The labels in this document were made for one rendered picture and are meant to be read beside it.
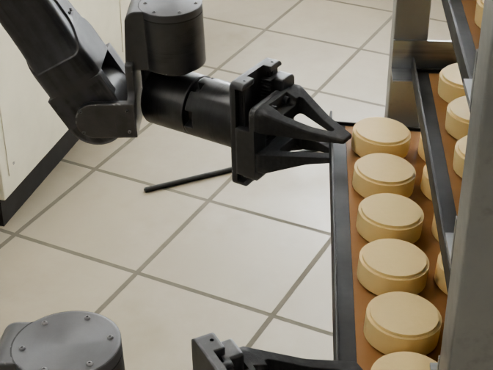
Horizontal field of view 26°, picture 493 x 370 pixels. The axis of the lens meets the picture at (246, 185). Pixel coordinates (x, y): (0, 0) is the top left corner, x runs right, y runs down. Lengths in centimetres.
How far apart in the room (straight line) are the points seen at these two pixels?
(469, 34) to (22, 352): 41
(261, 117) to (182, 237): 134
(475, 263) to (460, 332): 4
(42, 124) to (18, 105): 13
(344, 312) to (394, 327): 5
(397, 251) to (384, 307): 7
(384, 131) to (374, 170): 7
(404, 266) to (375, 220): 6
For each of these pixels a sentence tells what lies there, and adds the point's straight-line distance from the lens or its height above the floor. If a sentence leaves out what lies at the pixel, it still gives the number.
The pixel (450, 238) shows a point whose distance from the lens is 57.
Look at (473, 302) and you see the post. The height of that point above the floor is 95.
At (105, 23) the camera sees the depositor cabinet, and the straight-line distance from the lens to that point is 262.
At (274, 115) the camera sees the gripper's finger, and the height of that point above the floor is 84.
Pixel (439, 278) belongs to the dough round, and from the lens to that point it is 77.
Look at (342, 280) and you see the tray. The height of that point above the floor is 81.
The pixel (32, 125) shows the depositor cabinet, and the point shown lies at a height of 18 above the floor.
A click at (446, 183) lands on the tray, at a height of 86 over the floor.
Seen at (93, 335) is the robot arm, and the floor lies 91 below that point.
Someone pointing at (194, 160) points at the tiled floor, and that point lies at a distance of 251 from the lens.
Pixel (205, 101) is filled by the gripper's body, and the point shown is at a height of 83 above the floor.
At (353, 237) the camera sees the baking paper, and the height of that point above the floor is 81.
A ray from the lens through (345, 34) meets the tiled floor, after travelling 317.
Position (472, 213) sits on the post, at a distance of 50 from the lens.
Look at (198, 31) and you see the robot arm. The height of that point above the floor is 88.
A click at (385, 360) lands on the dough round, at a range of 68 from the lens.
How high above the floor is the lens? 127
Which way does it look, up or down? 32 degrees down
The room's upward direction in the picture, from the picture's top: straight up
